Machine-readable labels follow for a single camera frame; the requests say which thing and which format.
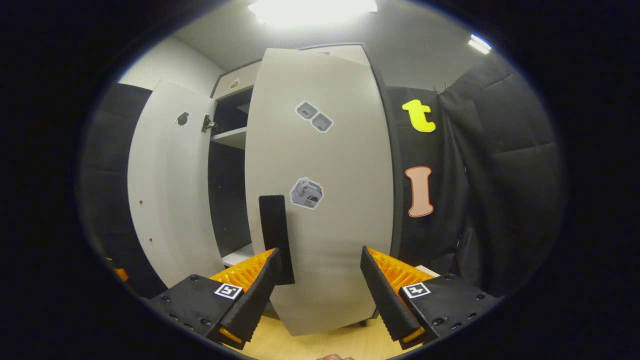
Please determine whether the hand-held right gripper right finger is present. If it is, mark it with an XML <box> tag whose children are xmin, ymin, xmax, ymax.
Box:
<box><xmin>360</xmin><ymin>246</ymin><xmax>501</xmax><ymax>351</ymax></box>

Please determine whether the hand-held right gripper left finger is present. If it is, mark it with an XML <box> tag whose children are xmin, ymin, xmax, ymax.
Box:
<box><xmin>149</xmin><ymin>247</ymin><xmax>282</xmax><ymax>351</ymax></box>

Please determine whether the white cabinet door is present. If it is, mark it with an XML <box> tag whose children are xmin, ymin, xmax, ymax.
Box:
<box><xmin>127</xmin><ymin>80</ymin><xmax>223</xmax><ymax>288</ymax></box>
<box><xmin>245</xmin><ymin>47</ymin><xmax>396</xmax><ymax>337</ymax></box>

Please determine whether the white shoe cabinet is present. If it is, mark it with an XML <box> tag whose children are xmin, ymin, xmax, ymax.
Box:
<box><xmin>127</xmin><ymin>44</ymin><xmax>401</xmax><ymax>337</ymax></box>

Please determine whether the black backdrop cloth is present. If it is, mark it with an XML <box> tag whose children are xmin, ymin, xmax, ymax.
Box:
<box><xmin>80</xmin><ymin>50</ymin><xmax>566</xmax><ymax>297</ymax></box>

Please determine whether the small ceiling light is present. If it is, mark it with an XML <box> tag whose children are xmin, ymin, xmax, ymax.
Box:
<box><xmin>467</xmin><ymin>34</ymin><xmax>493</xmax><ymax>55</ymax></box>

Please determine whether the long ceiling light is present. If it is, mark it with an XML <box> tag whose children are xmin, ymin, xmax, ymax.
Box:
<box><xmin>247</xmin><ymin>0</ymin><xmax>378</xmax><ymax>27</ymax></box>

